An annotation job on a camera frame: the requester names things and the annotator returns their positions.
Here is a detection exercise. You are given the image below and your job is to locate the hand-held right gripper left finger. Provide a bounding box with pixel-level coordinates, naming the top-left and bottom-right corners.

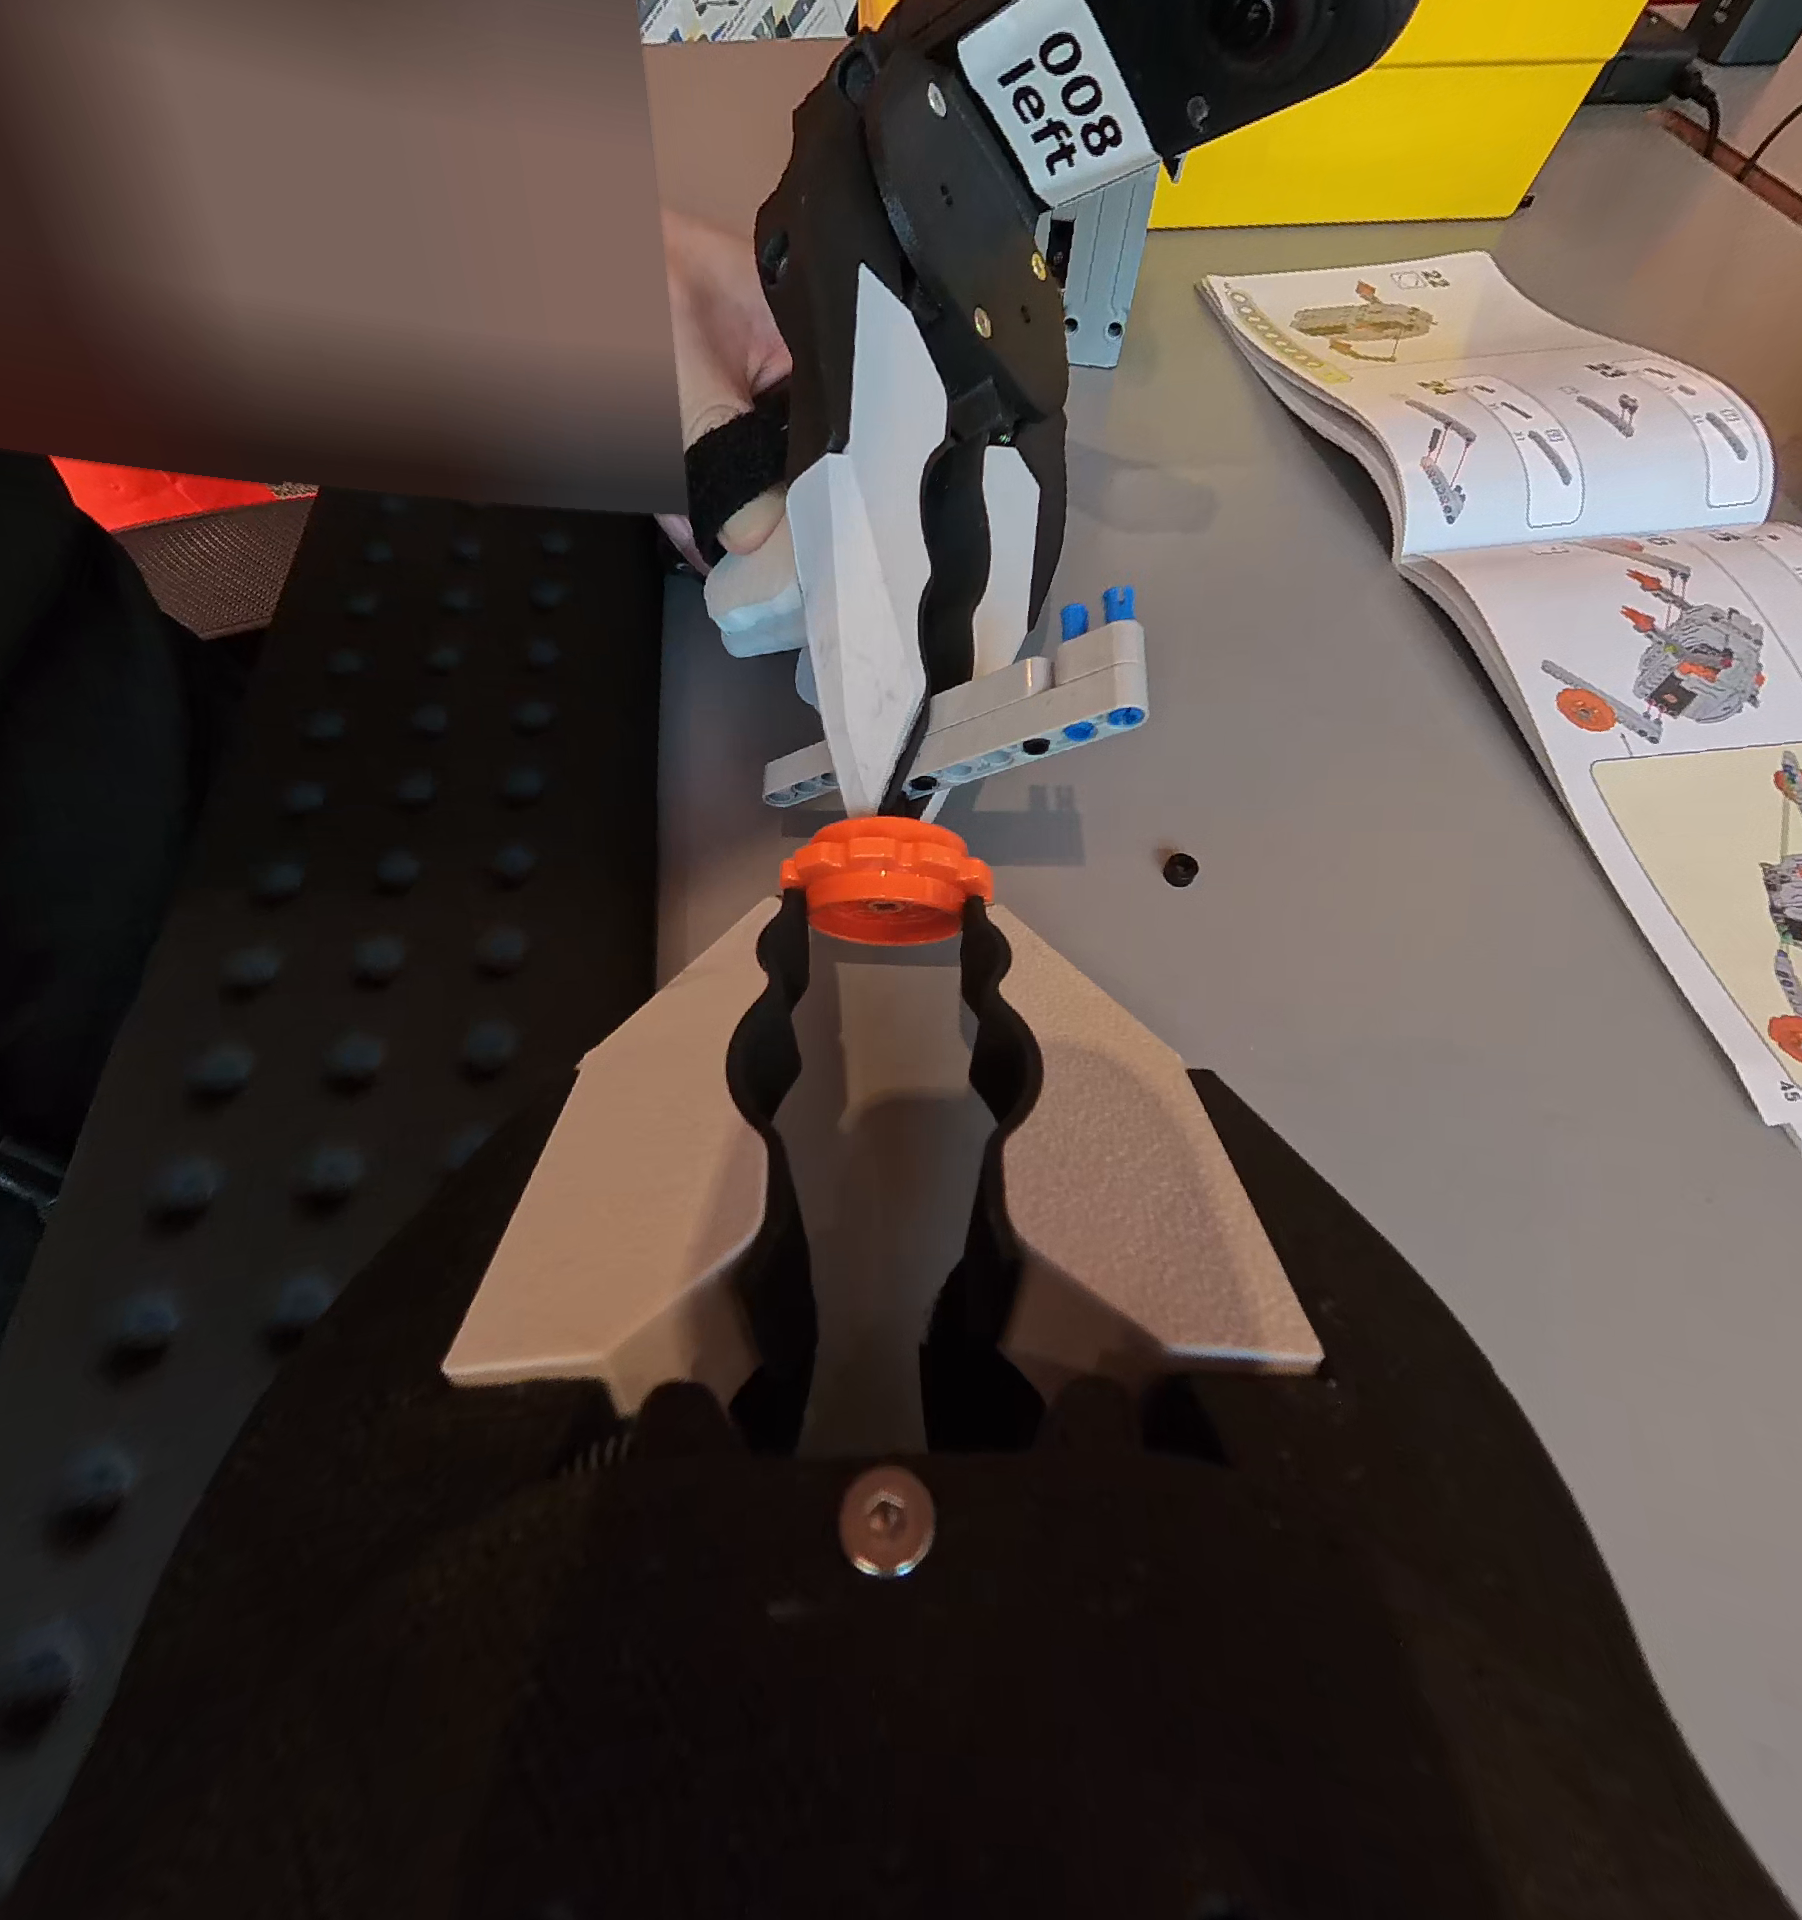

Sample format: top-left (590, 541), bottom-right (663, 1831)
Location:
top-left (441, 893), bottom-right (821, 1459)

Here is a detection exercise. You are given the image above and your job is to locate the grey robot model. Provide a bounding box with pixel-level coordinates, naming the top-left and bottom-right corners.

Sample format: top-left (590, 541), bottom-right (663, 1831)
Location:
top-left (1043, 161), bottom-right (1160, 371)

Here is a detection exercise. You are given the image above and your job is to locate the grey beam assembly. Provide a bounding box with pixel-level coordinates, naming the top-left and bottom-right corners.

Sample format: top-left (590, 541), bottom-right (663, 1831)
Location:
top-left (760, 584), bottom-right (1149, 811)

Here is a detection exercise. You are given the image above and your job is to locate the black cable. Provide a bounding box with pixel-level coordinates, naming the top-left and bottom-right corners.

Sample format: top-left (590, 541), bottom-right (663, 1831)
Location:
top-left (1664, 46), bottom-right (1802, 185)

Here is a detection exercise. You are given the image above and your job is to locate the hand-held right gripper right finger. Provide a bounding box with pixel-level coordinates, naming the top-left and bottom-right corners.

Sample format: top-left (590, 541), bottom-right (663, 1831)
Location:
top-left (922, 897), bottom-right (1325, 1459)

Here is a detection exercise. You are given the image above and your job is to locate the person's left hand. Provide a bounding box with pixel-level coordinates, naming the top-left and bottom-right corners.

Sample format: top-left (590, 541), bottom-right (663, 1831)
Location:
top-left (658, 210), bottom-right (800, 580)

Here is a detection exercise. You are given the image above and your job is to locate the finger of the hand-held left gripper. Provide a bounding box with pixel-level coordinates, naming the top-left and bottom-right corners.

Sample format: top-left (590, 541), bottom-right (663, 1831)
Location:
top-left (922, 435), bottom-right (1054, 784)
top-left (785, 270), bottom-right (994, 820)

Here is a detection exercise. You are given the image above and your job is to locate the orange gear wheel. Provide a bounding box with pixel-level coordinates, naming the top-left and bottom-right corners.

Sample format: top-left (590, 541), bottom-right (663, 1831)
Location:
top-left (779, 817), bottom-right (994, 948)

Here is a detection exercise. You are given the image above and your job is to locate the yellow plastic bin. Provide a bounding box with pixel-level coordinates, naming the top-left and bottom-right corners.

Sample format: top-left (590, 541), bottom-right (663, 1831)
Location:
top-left (1149, 0), bottom-right (1652, 231)

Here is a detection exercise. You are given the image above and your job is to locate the orange traffic cone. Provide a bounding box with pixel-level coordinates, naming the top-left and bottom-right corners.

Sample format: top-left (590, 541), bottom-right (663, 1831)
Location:
top-left (54, 456), bottom-right (320, 537)

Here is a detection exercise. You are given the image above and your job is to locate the open instruction booklet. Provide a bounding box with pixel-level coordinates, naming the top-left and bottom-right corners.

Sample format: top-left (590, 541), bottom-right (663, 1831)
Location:
top-left (1198, 253), bottom-right (1802, 1160)

